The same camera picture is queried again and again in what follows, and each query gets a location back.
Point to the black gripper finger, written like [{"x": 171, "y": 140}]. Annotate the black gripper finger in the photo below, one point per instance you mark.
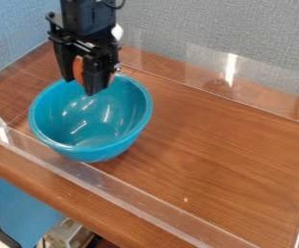
[
  {"x": 66, "y": 53},
  {"x": 99, "y": 67}
]

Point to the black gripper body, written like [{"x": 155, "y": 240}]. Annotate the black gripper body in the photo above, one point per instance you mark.
[{"x": 82, "y": 23}]

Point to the brown and white toy mushroom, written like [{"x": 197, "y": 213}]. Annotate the brown and white toy mushroom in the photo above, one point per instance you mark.
[{"x": 110, "y": 47}]

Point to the blue bowl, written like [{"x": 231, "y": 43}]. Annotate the blue bowl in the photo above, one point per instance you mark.
[{"x": 90, "y": 128}]

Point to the clear acrylic front barrier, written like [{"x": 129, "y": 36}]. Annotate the clear acrylic front barrier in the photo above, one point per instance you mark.
[{"x": 106, "y": 204}]

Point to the clear acrylic barrier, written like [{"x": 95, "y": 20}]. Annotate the clear acrylic barrier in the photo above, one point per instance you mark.
[
  {"x": 254, "y": 83},
  {"x": 106, "y": 204}
]

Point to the clear acrylic back barrier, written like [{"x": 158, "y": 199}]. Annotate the clear acrylic back barrier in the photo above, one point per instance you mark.
[{"x": 254, "y": 83}]

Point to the white box under table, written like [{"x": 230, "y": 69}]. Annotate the white box under table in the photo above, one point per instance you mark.
[{"x": 66, "y": 235}]

